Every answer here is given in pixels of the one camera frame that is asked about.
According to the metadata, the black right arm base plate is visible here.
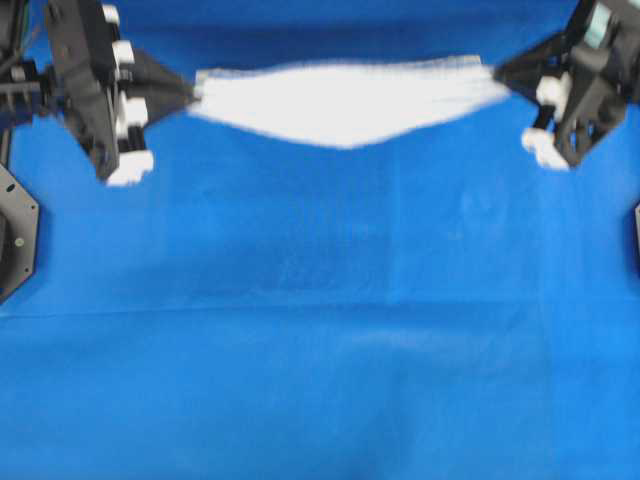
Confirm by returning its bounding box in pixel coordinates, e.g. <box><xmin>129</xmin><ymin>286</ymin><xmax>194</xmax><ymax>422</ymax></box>
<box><xmin>633</xmin><ymin>202</ymin><xmax>640</xmax><ymax>276</ymax></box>

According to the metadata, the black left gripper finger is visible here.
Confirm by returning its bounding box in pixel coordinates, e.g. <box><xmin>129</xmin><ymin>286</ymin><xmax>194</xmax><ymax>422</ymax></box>
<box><xmin>130</xmin><ymin>48</ymin><xmax>194</xmax><ymax>95</ymax></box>
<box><xmin>143</xmin><ymin>92</ymin><xmax>197</xmax><ymax>130</ymax></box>

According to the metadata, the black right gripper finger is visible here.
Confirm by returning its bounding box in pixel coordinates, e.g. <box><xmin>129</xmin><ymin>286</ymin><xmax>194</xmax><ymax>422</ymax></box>
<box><xmin>493</xmin><ymin>37</ymin><xmax>570</xmax><ymax>83</ymax></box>
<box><xmin>494</xmin><ymin>74</ymin><xmax>555</xmax><ymax>106</ymax></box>

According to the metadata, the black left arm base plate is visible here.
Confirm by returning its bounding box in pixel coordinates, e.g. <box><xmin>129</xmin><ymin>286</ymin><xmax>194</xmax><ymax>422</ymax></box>
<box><xmin>1</xmin><ymin>166</ymin><xmax>39</xmax><ymax>303</ymax></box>

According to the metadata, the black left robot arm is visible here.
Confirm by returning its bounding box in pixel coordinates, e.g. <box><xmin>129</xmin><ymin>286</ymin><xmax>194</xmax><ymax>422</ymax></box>
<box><xmin>1</xmin><ymin>1</ymin><xmax>199</xmax><ymax>187</ymax></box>

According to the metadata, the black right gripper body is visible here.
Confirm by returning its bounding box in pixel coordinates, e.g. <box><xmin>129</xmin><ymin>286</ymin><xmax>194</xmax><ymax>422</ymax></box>
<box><xmin>522</xmin><ymin>1</ymin><xmax>639</xmax><ymax>170</ymax></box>

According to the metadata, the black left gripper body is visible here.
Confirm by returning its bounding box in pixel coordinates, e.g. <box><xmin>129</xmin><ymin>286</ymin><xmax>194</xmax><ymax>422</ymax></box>
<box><xmin>43</xmin><ymin>0</ymin><xmax>155</xmax><ymax>188</ymax></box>

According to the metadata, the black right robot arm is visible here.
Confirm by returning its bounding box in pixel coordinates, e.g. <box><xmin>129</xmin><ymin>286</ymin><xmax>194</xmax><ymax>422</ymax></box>
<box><xmin>493</xmin><ymin>1</ymin><xmax>639</xmax><ymax>170</ymax></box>

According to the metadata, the white towel with purple stripes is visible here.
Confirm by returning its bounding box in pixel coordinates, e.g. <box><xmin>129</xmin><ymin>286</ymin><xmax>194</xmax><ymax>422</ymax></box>
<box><xmin>187</xmin><ymin>55</ymin><xmax>509</xmax><ymax>150</ymax></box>

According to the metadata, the blue table cloth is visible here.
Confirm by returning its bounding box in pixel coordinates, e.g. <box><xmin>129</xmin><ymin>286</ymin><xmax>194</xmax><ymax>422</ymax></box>
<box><xmin>0</xmin><ymin>0</ymin><xmax>640</xmax><ymax>480</ymax></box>

